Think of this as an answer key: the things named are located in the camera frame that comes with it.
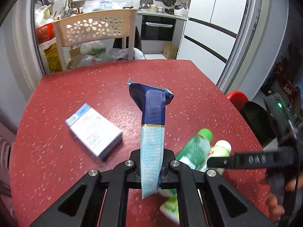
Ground clear plastic bags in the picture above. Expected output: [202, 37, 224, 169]
[78, 40, 133, 67]

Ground pink plastic chair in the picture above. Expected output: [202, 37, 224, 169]
[0, 119, 17, 197]

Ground dark bag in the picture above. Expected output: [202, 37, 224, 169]
[113, 26, 142, 52]

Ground red basket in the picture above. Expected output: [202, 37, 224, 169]
[35, 22, 55, 44]

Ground red stool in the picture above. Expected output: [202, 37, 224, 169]
[225, 90, 249, 111]

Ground person's right hand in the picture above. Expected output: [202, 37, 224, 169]
[265, 174, 299, 221]

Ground beige chair with flower cutouts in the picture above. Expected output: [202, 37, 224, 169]
[52, 8, 138, 71]

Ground cardboard box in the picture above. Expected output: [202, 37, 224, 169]
[162, 43, 178, 59]
[69, 47, 82, 59]

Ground green white drink carton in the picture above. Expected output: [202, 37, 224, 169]
[159, 128, 213, 225]

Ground blue foil wrapper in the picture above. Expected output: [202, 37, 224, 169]
[127, 78, 174, 199]

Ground white refrigerator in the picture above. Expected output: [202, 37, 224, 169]
[176, 0, 251, 86]

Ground black built-in oven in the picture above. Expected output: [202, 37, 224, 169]
[140, 14, 177, 42]

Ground white rice cooker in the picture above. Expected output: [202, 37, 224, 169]
[174, 6, 189, 17]

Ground blue and white paper box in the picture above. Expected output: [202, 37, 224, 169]
[65, 103, 123, 160]

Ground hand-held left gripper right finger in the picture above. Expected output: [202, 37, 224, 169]
[158, 149, 276, 227]

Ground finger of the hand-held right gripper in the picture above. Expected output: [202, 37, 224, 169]
[207, 149, 280, 170]

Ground yellow bag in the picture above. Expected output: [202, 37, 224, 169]
[44, 41, 63, 74]

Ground black trash bin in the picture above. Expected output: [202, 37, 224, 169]
[239, 101, 275, 149]

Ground red printed banner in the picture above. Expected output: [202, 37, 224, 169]
[276, 63, 299, 97]

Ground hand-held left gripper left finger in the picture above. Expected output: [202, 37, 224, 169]
[30, 149, 142, 227]

